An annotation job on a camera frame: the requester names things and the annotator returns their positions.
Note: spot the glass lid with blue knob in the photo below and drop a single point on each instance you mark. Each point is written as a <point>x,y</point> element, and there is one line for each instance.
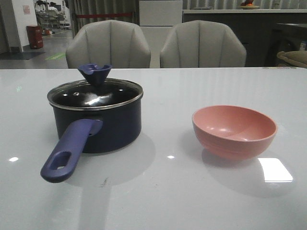
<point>96,92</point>

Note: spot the pink bowl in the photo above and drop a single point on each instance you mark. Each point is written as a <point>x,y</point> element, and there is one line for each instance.
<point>233,132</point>

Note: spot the dark blue saucepan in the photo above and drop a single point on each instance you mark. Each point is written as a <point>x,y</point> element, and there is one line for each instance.
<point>90,132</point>

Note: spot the left beige chair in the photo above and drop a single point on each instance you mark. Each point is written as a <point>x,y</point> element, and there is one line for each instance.
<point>111,42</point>

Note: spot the beige chair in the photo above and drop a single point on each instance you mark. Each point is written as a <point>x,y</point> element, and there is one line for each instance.
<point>111,42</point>
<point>202,44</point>

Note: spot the right beige chair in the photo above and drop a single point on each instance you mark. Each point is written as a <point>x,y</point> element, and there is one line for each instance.
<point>202,44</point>

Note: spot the white cabinet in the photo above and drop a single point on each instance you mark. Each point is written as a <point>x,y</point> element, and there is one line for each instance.
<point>156,17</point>

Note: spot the dark counter with white top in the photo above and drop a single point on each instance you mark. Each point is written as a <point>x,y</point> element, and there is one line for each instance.
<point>254,28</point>

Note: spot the red trash bin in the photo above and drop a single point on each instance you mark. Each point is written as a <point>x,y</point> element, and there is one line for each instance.
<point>34,33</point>

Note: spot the fruit plate on counter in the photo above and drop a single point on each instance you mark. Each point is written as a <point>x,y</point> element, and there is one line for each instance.
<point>248,5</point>

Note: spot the beige cushion seat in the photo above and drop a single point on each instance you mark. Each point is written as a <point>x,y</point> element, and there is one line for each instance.
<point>294,58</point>

